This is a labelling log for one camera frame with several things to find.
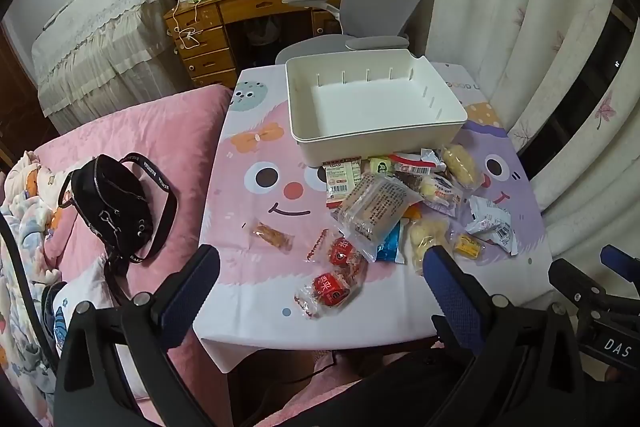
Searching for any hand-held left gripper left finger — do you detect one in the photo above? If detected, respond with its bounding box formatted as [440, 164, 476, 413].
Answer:
[52, 245, 222, 427]

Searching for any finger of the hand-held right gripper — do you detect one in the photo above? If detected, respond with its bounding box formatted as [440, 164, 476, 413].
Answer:
[548, 259, 627, 324]
[600, 245, 640, 299]

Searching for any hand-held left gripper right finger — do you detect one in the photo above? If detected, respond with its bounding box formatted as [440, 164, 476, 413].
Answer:
[422, 245, 588, 427]

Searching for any small yellow snack packet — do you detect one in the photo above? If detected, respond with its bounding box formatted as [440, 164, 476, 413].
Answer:
[450, 232, 487, 260]

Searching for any yellow puff snack packet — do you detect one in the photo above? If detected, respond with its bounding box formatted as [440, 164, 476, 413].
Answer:
[406, 214, 451, 277]
[440, 143, 483, 190]

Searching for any blue snack packet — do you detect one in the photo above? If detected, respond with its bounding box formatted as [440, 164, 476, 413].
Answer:
[375, 217, 407, 265]

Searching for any white grey snack packet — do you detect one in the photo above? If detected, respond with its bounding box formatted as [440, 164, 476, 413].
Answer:
[467, 196, 520, 255]

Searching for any white packet yellow snack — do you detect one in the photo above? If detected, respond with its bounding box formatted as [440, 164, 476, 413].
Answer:
[419, 174, 466, 218]

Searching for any clear packet brown pastry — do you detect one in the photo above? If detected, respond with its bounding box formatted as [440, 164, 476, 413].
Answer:
[250, 221, 295, 252]

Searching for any red round snack packet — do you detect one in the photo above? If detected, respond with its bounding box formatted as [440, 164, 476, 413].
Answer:
[327, 236, 368, 275]
[294, 269, 362, 319]

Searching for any large clear cake packet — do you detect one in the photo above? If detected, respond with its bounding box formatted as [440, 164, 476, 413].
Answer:
[334, 176, 425, 264]

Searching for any dark snack packet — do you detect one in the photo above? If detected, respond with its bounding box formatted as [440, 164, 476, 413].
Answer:
[395, 169, 426, 195]

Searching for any red label clear packet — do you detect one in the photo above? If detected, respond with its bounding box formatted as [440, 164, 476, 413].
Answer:
[392, 148, 448, 175]

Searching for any green label snack packet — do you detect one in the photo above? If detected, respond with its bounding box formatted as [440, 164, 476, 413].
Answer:
[367, 157, 398, 178]

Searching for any red green label packet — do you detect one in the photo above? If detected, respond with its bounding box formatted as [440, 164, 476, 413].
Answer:
[324, 158, 363, 208]

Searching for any white plastic storage bin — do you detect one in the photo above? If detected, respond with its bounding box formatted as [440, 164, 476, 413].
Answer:
[285, 48, 469, 168]

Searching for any black shoulder bag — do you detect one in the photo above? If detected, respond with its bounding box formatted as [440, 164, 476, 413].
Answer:
[57, 152, 178, 305]

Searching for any cartoon printed tablecloth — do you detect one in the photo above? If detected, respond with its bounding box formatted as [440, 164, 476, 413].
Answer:
[192, 62, 553, 375]

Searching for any cartoon printed blanket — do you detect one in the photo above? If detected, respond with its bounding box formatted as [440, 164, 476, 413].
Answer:
[0, 150, 76, 413]

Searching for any pink bedspread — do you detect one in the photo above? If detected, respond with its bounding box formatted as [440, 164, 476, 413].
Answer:
[32, 84, 236, 427]

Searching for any white floral curtain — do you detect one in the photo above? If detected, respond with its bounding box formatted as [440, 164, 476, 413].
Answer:
[425, 0, 640, 268]

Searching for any brown wooden door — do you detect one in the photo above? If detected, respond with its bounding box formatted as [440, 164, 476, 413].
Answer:
[0, 22, 43, 170]

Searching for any plastic bag under desk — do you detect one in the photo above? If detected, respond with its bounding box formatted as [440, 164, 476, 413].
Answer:
[247, 16, 281, 46]

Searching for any white lace covered furniture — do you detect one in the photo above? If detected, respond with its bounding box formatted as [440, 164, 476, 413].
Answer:
[31, 0, 193, 132]

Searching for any wooden desk with drawers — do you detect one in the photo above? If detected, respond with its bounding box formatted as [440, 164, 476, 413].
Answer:
[165, 0, 351, 88]

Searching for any white charger cable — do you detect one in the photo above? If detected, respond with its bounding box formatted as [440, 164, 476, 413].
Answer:
[172, 2, 206, 52]

